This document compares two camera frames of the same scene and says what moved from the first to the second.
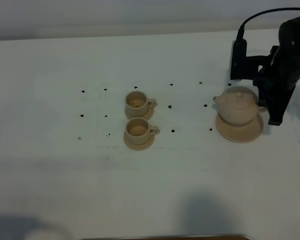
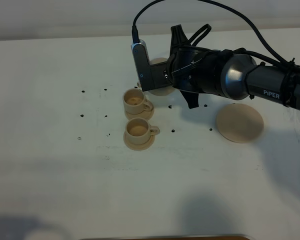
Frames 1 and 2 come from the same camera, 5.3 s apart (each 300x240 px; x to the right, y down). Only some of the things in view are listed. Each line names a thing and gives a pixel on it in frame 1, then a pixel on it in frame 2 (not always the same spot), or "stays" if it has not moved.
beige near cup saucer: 139,147 stays
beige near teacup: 138,131 stays
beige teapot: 238,105 -> 162,91
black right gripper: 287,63 -> 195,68
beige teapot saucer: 239,134 stays
